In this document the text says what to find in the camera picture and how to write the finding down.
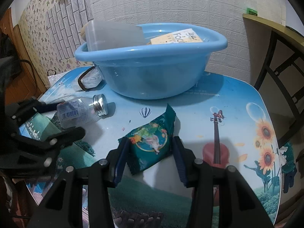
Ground tan plush teddy bear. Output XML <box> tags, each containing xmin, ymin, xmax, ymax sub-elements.
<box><xmin>80</xmin><ymin>23</ymin><xmax>88</xmax><ymax>41</ymax></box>

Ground green small box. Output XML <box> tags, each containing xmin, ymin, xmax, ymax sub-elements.
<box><xmin>246</xmin><ymin>8</ymin><xmax>258</xmax><ymax>16</ymax></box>

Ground cream facial tissue box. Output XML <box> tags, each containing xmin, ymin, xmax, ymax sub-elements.
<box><xmin>150</xmin><ymin>28</ymin><xmax>203</xmax><ymax>45</ymax></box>

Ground teal waste bin with tissue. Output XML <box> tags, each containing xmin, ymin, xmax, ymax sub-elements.
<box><xmin>279</xmin><ymin>142</ymin><xmax>297</xmax><ymax>194</ymax></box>

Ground frosted plastic storage box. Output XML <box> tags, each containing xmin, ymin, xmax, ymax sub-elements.
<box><xmin>85</xmin><ymin>20</ymin><xmax>146</xmax><ymax>51</ymax></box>

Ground brown wooden door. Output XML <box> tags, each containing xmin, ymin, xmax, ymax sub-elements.
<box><xmin>1</xmin><ymin>8</ymin><xmax>46</xmax><ymax>105</ymax></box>

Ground dark green snack packet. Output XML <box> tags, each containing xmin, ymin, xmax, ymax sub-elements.
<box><xmin>125</xmin><ymin>104</ymin><xmax>176</xmax><ymax>175</ymax></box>

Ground yellow side table black frame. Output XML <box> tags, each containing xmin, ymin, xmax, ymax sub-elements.
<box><xmin>243</xmin><ymin>14</ymin><xmax>303</xmax><ymax>147</ymax></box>

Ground clear jar with silver lid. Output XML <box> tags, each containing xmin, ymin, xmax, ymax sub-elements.
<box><xmin>57</xmin><ymin>94</ymin><xmax>109</xmax><ymax>129</ymax></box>

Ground clear packets with brown band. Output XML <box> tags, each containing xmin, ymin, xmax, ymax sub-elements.
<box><xmin>72</xmin><ymin>66</ymin><xmax>104</xmax><ymax>91</ymax></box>

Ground light blue plastic basin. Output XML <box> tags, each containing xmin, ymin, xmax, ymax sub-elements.
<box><xmin>75</xmin><ymin>23</ymin><xmax>228</xmax><ymax>100</ymax></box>

